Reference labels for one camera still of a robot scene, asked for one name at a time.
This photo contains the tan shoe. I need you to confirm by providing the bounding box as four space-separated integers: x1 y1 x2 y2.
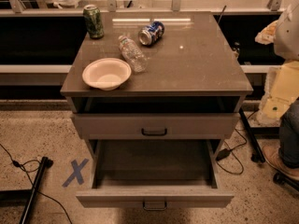
263 146 299 181

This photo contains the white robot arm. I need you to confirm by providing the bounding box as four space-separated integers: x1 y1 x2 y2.
255 0 299 124

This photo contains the grey drawer cabinet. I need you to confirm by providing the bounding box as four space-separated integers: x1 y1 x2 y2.
61 12 252 151

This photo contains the black chair wheel base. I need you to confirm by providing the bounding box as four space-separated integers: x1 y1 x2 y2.
273 172 299 191

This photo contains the clear plastic water bottle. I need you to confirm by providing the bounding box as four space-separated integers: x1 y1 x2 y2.
119 35 148 73

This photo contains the white paper bowl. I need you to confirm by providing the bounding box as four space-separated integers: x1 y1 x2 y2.
82 58 132 91

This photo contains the black stand leg left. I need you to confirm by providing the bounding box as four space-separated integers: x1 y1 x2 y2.
0 157 53 224

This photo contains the black stand leg right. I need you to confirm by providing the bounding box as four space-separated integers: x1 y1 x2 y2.
239 109 265 162

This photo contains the black stand leg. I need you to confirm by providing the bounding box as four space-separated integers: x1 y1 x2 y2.
239 109 265 162
0 157 53 224

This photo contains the person leg in jeans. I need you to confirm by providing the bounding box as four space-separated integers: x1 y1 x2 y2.
279 101 299 169

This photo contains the green soda can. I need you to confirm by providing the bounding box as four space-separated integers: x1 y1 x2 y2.
83 5 104 39

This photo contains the grey top drawer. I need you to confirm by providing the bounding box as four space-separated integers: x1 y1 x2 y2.
72 113 239 140

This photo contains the grey drawer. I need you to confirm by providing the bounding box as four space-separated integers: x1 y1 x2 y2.
72 113 239 140
77 140 234 211

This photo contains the blue soda can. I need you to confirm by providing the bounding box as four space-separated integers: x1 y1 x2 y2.
138 21 164 46

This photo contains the blue tape cross mark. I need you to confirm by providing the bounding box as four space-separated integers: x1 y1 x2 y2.
63 159 89 188

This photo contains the black cable left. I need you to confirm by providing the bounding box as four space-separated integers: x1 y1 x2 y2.
0 143 73 224

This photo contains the black power adapter with cable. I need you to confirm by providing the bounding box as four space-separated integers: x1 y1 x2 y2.
216 120 249 175

